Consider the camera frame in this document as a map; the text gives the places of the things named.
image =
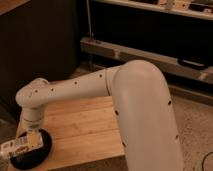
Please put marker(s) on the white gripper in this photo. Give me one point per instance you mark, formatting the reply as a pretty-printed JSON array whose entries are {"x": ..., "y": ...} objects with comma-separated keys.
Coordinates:
[{"x": 32, "y": 126}]

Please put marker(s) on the clear labelled plastic bottle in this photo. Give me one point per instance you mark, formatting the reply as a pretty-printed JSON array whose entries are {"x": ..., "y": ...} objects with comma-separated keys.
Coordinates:
[{"x": 21, "y": 145}]

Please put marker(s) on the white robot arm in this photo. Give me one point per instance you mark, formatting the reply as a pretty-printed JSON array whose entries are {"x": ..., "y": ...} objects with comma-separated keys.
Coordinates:
[{"x": 142, "y": 105}]

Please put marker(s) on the black ceramic bowl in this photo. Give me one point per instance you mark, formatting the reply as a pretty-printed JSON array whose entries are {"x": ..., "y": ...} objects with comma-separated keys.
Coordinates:
[{"x": 36, "y": 157}]

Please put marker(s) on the wooden table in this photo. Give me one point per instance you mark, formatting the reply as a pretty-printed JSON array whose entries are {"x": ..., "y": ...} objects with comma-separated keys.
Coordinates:
[{"x": 82, "y": 131}]

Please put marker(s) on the grey wooden beam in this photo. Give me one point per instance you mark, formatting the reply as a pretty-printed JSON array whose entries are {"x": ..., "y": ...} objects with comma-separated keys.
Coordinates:
[{"x": 165, "y": 63}]

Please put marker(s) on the metal vertical pole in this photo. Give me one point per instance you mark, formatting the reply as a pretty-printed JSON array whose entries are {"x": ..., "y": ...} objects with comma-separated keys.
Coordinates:
[{"x": 90, "y": 32}]

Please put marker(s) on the upper wooden shelf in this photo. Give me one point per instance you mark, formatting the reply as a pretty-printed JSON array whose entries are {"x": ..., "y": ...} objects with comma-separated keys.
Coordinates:
[{"x": 176, "y": 7}]

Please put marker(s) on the black handle object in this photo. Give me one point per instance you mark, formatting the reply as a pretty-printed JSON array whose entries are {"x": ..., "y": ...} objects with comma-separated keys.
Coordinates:
[{"x": 191, "y": 64}]

